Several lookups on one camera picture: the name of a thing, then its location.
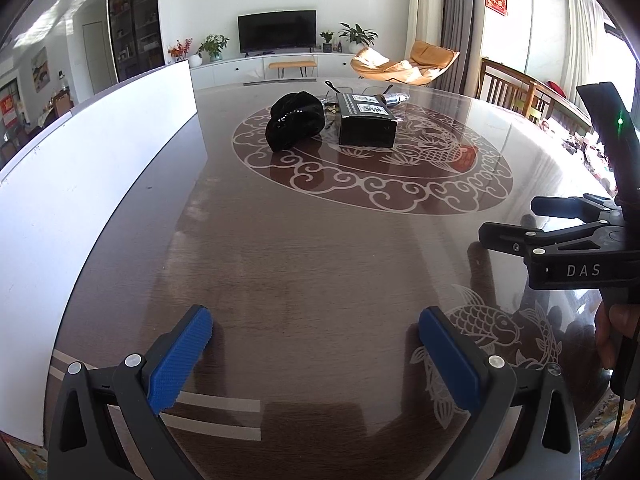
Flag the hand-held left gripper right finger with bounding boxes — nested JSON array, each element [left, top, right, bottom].
[[418, 306, 583, 480]]

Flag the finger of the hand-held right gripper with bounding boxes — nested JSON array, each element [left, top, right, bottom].
[[478, 220, 627, 256], [531, 194, 626, 222]]

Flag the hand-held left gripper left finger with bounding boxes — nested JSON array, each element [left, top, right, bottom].
[[47, 304, 215, 480]]

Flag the wooden desktop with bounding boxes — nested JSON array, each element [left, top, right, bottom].
[[47, 77, 623, 480]]

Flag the person's right hand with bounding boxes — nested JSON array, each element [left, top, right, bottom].
[[595, 305, 637, 371]]

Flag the wooden chair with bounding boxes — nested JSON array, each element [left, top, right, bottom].
[[477, 57, 538, 116], [525, 80, 596, 133]]

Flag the white curtain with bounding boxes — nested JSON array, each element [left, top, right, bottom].
[[567, 0, 606, 106]]

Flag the patterned rug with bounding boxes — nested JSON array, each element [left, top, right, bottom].
[[577, 395, 640, 480]]

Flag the black printed box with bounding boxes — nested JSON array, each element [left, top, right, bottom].
[[337, 91, 398, 148]]

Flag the white board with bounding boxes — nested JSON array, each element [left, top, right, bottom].
[[0, 59, 208, 448]]

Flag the orange lounge chair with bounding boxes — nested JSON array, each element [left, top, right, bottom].
[[350, 40, 461, 86]]

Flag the grey curtain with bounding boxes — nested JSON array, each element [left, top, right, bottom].
[[430, 0, 486, 96]]

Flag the eyeglasses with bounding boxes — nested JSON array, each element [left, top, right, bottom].
[[324, 80, 396, 106]]

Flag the covered standing air conditioner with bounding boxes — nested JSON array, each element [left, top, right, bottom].
[[409, 0, 445, 68]]

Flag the black velvet hat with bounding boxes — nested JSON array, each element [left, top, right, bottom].
[[265, 91, 326, 152]]

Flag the large green potted plant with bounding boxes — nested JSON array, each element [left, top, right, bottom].
[[339, 22, 378, 53]]

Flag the wooden bench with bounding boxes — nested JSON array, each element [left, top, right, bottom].
[[268, 60, 317, 80]]

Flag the white television cabinet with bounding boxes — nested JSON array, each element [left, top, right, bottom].
[[189, 52, 358, 90]]

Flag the red flower arrangement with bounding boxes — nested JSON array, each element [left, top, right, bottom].
[[167, 38, 193, 63]]

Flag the black television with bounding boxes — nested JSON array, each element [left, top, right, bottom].
[[237, 8, 318, 55]]

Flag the green plant in teal pot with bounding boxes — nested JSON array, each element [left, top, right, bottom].
[[198, 34, 230, 62]]

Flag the dark glass display cabinet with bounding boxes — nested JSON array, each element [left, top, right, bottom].
[[107, 0, 166, 83]]

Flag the black cable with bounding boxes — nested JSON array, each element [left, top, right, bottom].
[[599, 394, 627, 480]]

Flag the wall painting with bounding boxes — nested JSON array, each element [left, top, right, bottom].
[[31, 47, 51, 93]]

